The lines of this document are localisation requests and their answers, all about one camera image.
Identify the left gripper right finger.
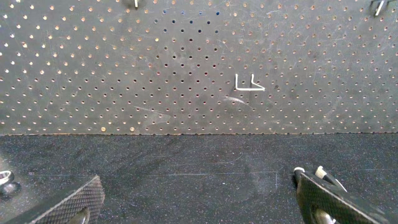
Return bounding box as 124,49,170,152
294,171,398,224

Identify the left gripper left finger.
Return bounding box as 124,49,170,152
2,175,106,224

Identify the wrench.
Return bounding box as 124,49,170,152
0,170,16,187

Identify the black pegboard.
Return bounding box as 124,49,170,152
0,0,398,136

